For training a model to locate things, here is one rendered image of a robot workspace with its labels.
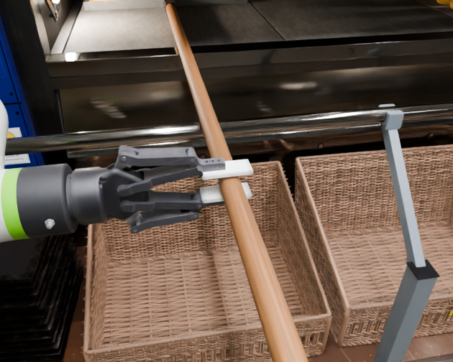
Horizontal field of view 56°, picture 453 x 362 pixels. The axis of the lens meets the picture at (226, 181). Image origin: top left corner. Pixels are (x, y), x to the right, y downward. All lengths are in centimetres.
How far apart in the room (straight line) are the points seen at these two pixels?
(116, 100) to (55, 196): 65
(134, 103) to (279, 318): 86
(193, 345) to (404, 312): 45
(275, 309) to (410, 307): 53
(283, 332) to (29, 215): 33
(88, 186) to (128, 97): 64
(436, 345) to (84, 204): 97
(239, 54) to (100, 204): 69
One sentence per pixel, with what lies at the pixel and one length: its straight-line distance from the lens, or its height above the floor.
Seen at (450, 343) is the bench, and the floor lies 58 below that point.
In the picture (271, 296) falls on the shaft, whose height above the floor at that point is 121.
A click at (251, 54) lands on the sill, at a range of 115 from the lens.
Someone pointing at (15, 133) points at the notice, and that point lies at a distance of 120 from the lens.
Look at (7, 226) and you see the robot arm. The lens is 58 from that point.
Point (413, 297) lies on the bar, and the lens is 90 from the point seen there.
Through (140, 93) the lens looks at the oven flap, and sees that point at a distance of 117.
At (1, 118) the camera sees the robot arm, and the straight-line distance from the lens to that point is 66.
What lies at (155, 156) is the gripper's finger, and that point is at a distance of 55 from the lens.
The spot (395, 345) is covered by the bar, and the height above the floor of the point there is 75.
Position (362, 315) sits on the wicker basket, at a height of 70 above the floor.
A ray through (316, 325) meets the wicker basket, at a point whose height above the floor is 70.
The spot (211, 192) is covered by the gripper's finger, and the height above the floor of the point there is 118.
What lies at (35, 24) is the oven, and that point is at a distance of 112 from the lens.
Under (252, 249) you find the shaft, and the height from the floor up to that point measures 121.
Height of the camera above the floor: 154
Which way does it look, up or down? 36 degrees down
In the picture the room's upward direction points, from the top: straight up
